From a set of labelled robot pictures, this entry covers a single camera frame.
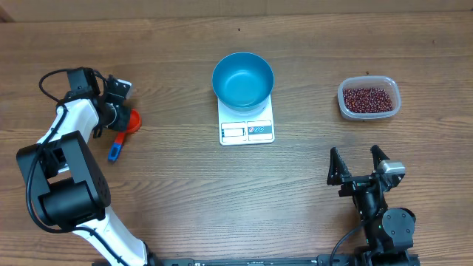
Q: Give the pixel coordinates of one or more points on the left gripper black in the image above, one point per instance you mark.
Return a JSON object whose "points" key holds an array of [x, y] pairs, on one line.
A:
{"points": [[123, 123]]}

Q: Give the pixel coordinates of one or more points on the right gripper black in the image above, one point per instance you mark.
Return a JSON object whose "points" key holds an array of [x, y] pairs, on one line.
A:
{"points": [[358, 183]]}

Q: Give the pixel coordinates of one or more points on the red measuring scoop blue handle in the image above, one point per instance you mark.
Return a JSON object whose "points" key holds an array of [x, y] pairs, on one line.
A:
{"points": [[133, 126]]}

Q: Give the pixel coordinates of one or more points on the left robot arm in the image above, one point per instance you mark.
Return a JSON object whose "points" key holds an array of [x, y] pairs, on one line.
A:
{"points": [[65, 189]]}

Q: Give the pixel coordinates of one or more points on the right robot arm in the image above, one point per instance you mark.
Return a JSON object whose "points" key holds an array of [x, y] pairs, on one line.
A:
{"points": [[388, 231]]}

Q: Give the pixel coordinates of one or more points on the white digital kitchen scale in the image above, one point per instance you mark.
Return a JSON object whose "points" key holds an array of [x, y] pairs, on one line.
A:
{"points": [[237, 128]]}

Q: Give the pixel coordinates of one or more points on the blue metal bowl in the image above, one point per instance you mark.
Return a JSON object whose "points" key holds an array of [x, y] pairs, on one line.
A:
{"points": [[243, 81]]}

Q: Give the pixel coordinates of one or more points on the red beans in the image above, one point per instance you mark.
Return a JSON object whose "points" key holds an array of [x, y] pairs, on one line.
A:
{"points": [[367, 100]]}

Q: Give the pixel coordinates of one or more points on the clear plastic food container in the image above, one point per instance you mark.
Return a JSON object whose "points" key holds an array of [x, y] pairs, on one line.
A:
{"points": [[369, 81]]}

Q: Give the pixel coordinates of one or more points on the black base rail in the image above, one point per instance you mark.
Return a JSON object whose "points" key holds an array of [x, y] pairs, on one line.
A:
{"points": [[320, 260]]}

